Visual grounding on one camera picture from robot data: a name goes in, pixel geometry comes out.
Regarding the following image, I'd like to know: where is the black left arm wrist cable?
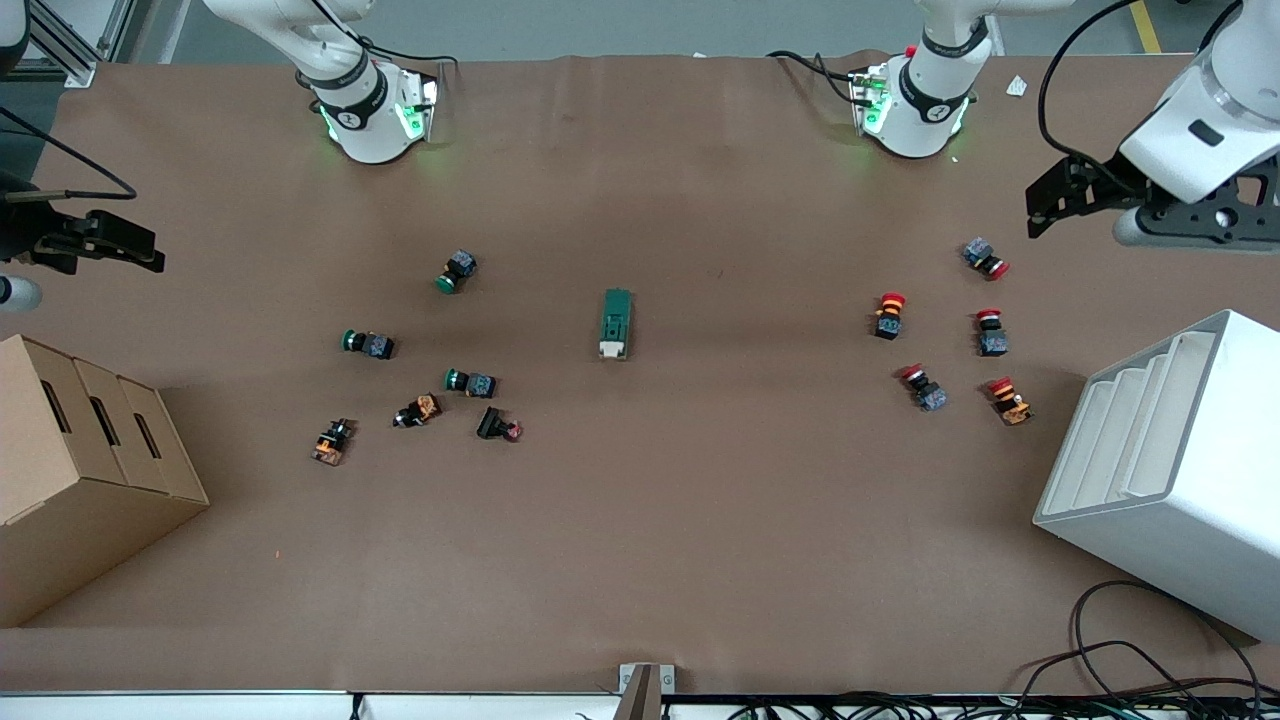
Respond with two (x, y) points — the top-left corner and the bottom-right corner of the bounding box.
(1037, 0), (1141, 166)

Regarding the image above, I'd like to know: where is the red mushroom button orange block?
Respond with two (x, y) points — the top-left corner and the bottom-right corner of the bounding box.
(986, 376), (1034, 427)

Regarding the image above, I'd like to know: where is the brown cardboard box with slots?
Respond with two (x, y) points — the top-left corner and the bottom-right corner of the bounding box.
(0, 333), (211, 629)

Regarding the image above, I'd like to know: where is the black left arm base cable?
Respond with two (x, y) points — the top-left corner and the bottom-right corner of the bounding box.
(767, 50), (866, 103)

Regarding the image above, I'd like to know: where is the aluminium bracket post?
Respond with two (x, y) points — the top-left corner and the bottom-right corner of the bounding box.
(618, 662), (676, 720)

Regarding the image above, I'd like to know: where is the green rectangular connector block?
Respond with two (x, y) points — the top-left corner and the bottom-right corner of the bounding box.
(598, 288), (634, 362)

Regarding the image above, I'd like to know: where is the black looped cable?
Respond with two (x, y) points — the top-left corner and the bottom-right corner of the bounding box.
(1020, 580), (1263, 701)

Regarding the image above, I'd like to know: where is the black switch red tip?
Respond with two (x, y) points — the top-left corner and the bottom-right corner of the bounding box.
(475, 405), (524, 443)

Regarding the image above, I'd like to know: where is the black cable bundle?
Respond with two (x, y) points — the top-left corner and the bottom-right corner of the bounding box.
(730, 690), (1280, 720)

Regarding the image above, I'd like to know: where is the black selector switch orange block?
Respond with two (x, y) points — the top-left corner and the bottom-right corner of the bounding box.
(392, 393), (443, 430)

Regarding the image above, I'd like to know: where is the black push button orange block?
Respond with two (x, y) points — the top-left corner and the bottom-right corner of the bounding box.
(311, 418), (357, 467)

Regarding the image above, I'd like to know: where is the white stepped storage rack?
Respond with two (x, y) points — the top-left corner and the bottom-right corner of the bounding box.
(1032, 308), (1280, 643)

